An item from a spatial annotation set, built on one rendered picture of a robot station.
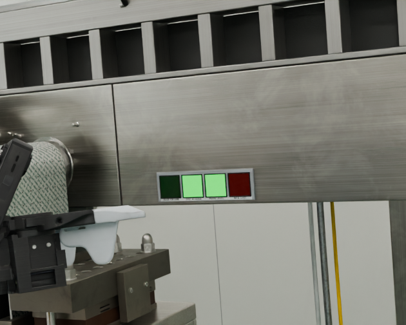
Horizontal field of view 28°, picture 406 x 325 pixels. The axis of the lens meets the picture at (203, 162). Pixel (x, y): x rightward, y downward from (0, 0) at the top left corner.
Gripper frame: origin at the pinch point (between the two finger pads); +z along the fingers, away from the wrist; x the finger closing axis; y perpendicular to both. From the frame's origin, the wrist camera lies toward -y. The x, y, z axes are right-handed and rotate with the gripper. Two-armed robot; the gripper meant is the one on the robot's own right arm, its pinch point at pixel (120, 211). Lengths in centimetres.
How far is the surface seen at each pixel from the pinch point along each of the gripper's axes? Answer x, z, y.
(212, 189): -75, 53, -4
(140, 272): -81, 35, 12
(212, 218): -310, 177, 2
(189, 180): -80, 50, -7
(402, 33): -35, 80, -30
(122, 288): -78, 29, 15
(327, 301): -71, 77, 25
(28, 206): -91, 14, -6
